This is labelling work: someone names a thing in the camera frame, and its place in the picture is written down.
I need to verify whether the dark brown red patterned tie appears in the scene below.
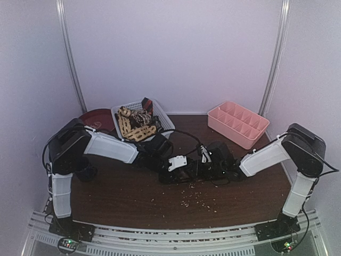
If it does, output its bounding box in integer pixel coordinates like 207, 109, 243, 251
178, 170, 191, 182

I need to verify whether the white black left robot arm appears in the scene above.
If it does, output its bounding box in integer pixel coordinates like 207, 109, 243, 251
42, 118, 190, 237

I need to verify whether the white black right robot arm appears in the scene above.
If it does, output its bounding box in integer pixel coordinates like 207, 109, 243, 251
221, 123, 326, 236

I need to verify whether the yellow insect patterned tie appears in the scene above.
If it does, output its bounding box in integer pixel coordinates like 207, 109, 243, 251
116, 106, 157, 142

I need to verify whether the brown cream patterned tie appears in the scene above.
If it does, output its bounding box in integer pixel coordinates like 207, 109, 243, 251
130, 109, 152, 126

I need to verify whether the pink divided organizer box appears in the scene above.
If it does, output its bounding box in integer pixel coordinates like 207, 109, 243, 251
207, 101, 270, 150

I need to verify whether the red black striped tie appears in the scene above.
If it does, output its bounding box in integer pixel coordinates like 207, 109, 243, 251
141, 97, 153, 116

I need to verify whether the dark red round plate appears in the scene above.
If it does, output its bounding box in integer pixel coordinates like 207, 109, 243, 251
79, 108, 115, 132

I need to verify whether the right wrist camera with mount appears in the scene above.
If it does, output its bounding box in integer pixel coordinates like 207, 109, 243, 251
200, 145, 212, 163

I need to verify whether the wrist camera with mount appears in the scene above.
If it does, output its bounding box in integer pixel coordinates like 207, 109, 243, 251
168, 155, 187, 172
200, 145, 212, 163

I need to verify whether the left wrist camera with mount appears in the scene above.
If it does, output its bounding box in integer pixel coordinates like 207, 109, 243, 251
168, 155, 187, 172

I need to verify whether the front aluminium rail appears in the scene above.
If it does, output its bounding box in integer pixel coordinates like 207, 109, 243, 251
20, 211, 328, 255

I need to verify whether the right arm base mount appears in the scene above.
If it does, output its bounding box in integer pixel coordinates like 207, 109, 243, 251
254, 212, 301, 253

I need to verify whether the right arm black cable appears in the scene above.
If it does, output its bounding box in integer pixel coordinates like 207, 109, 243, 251
303, 157, 340, 214

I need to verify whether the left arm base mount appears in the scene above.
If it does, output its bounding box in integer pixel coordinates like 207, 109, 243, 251
48, 214, 95, 255

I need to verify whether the right aluminium frame post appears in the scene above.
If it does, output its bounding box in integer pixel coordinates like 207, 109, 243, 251
258, 0, 291, 117

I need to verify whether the aluminium frame post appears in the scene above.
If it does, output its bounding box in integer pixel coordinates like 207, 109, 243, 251
55, 0, 87, 114
258, 0, 291, 117

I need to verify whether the left aluminium frame post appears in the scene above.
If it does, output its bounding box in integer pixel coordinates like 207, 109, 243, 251
55, 0, 87, 114

